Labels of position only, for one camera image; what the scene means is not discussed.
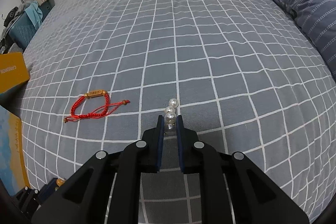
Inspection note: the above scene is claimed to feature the teal suitcase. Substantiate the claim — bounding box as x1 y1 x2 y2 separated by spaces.
1 0 55 52

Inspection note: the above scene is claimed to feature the grey checked bed sheet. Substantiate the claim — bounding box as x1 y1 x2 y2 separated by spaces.
15 0 335 221

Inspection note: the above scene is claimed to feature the blue yellow cardboard box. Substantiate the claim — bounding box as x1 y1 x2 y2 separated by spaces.
1 52 30 196

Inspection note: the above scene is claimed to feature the pearl bead strand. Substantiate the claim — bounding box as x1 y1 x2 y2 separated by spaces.
164 98 179 135

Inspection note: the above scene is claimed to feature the red cord bracelet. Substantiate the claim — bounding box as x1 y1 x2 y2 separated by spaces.
63 89 131 124

